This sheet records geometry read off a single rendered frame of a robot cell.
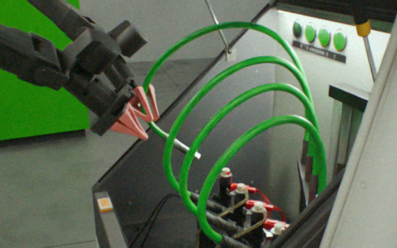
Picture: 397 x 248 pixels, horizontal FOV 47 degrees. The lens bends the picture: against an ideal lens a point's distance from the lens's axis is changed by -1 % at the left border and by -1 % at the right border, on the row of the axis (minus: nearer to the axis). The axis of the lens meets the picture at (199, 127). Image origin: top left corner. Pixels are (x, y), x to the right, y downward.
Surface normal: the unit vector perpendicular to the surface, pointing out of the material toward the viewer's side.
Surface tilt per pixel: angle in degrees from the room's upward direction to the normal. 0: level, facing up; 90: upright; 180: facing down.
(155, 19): 90
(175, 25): 90
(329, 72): 90
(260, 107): 90
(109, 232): 0
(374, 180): 76
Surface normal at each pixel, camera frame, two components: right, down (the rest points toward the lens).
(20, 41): 0.68, -0.64
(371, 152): -0.91, -0.11
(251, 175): 0.33, 0.33
